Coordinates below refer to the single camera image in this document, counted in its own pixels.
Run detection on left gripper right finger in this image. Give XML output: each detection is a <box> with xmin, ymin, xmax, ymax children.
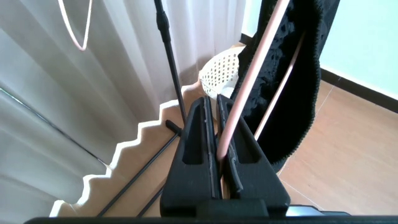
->
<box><xmin>216</xmin><ymin>93</ymin><xmax>292</xmax><ymax>215</ymax></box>

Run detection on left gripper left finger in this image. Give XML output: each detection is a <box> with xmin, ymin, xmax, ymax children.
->
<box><xmin>160</xmin><ymin>95</ymin><xmax>222</xmax><ymax>217</ymax></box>

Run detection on black shorts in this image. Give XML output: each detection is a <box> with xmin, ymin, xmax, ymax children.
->
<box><xmin>229</xmin><ymin>0</ymin><xmax>341</xmax><ymax>174</ymax></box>

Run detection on pink clothes hanger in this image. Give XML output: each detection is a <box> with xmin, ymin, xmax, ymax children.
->
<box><xmin>216</xmin><ymin>0</ymin><xmax>307</xmax><ymax>162</ymax></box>
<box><xmin>57</xmin><ymin>0</ymin><xmax>93</xmax><ymax>52</ymax></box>

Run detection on white laundry basket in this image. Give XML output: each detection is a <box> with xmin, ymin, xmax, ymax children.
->
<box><xmin>198</xmin><ymin>46</ymin><xmax>246</xmax><ymax>100</ymax></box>

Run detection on black clothes rack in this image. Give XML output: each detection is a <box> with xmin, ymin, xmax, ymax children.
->
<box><xmin>96</xmin><ymin>0</ymin><xmax>189</xmax><ymax>218</ymax></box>

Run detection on silver curtain wand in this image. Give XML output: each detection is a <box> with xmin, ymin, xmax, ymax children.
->
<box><xmin>0</xmin><ymin>88</ymin><xmax>108</xmax><ymax>165</ymax></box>

